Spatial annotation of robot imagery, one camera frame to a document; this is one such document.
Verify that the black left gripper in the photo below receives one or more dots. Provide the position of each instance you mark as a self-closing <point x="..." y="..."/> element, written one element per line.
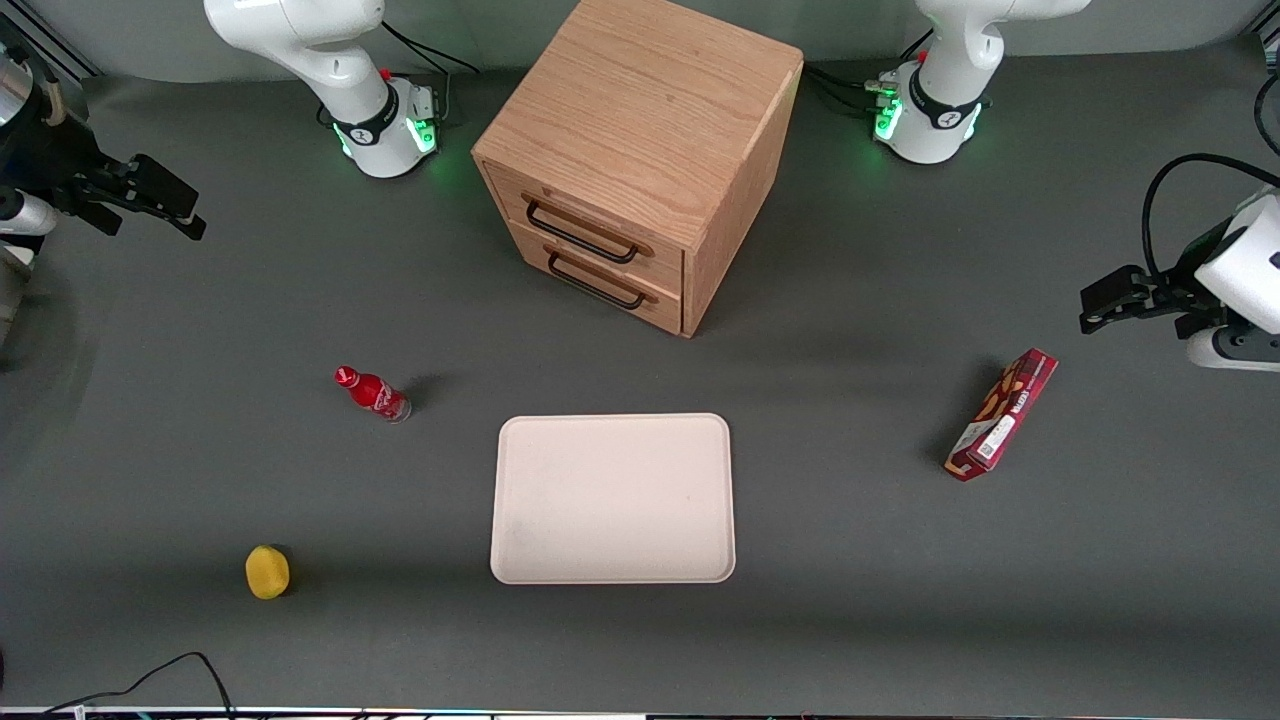
<point x="1183" y="289"/>

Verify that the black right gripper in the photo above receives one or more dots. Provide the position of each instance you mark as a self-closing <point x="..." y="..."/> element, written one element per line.
<point x="52" y="160"/>

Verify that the shallow oak drawer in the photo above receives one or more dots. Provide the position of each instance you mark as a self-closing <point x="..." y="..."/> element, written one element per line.
<point x="600" y="215"/>

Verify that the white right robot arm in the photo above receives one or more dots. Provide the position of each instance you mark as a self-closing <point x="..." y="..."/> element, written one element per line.
<point x="340" y="60"/>

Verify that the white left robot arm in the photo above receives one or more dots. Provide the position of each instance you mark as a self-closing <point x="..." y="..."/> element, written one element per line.
<point x="940" y="60"/>

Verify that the deep oak drawer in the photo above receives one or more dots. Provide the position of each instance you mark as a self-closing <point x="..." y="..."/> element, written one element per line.
<point x="620" y="290"/>

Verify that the oak wooden drawer cabinet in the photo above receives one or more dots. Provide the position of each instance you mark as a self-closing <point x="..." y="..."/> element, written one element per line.
<point x="650" y="100"/>

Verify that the red snack box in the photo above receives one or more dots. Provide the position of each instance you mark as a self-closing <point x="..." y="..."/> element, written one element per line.
<point x="1005" y="415"/>

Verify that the red soda bottle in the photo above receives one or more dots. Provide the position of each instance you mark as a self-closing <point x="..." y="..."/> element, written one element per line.
<point x="372" y="392"/>

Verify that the yellow round fruit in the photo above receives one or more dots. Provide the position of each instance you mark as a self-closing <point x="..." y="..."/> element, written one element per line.
<point x="267" y="572"/>

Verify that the beige rectangular tray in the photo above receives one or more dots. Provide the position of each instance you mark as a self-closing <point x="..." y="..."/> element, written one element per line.
<point x="612" y="498"/>

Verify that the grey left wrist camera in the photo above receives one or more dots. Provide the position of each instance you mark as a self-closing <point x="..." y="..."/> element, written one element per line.
<point x="1235" y="350"/>

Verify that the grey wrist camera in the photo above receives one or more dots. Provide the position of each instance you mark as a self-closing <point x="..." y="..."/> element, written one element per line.
<point x="20" y="215"/>
<point x="1235" y="350"/>

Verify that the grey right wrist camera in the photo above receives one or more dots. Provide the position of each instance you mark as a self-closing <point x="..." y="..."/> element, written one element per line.
<point x="20" y="215"/>

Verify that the aluminium frame rail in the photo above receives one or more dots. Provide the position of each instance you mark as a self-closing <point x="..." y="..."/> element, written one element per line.
<point x="55" y="45"/>

